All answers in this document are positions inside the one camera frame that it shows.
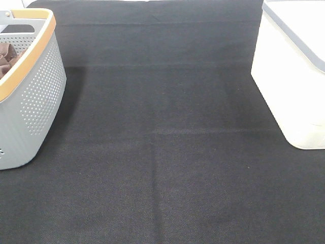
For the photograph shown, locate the black table cloth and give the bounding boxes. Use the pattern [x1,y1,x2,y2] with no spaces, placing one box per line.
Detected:
[1,1,324,243]

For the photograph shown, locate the grey perforated laundry basket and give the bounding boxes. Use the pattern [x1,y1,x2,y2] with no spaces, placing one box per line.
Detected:
[1,8,67,170]

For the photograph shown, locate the white plastic storage basket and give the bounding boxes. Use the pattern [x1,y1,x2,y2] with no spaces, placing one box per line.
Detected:
[251,1,324,149]

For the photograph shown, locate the brown towels in basket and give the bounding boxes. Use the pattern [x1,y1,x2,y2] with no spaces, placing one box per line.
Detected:
[0,43,26,78]

